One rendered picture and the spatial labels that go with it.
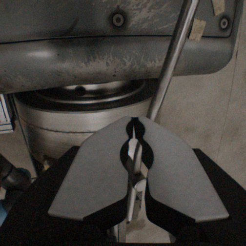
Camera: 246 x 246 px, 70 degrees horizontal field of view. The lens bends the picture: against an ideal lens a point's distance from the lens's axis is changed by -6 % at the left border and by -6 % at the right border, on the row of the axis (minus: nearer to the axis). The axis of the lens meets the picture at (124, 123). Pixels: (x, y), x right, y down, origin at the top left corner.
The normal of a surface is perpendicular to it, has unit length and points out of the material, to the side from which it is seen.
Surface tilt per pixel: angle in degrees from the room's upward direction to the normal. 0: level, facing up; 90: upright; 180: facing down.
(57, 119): 27
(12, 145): 0
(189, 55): 19
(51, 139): 34
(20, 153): 0
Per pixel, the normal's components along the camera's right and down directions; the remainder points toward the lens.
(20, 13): 0.31, 0.48
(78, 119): 0.05, 0.51
